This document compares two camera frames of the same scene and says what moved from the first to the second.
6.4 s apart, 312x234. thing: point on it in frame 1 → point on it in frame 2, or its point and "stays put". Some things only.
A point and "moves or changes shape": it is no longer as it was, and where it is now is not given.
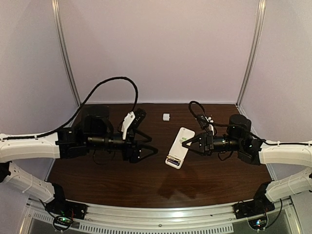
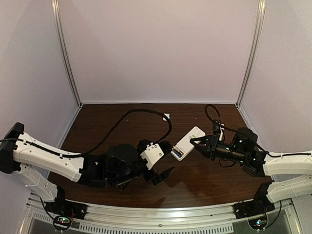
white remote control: x=176 y=156 moves or changes shape
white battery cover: x=166 y=117 stays put
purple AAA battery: x=174 y=161 → x=177 y=153
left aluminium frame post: x=57 y=17 stays put
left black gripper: x=128 y=145 → x=148 y=172
